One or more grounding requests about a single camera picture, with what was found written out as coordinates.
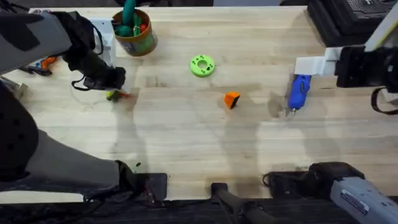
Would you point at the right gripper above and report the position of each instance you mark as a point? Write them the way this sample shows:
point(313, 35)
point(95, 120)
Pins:
point(357, 67)

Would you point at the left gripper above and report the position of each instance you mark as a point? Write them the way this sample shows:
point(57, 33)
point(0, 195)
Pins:
point(90, 67)

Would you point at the orange ribbed wedge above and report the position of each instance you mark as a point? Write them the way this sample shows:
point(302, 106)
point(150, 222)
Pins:
point(230, 99)

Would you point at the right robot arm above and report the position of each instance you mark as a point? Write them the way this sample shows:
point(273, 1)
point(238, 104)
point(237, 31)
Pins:
point(357, 196)

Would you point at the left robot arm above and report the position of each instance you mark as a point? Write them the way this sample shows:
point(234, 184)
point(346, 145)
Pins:
point(68, 165)

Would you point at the blue electric screwdriver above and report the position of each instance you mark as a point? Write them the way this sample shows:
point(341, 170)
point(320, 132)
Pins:
point(299, 91)

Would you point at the small vegetable toy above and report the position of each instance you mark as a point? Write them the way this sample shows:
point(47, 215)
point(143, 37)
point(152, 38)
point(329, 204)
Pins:
point(114, 95)

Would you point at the heap of tools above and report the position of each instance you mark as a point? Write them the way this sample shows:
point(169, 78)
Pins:
point(48, 62)

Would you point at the black plastic case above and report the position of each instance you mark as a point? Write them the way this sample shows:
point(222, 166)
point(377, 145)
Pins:
point(335, 21)

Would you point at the tub with toys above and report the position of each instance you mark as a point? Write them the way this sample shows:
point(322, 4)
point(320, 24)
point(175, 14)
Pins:
point(140, 43)

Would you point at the green disc with holes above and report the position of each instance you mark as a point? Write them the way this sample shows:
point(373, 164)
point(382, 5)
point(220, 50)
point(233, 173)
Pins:
point(202, 71)

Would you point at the black camera stand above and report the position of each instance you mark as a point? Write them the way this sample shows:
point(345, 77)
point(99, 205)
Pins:
point(230, 199)

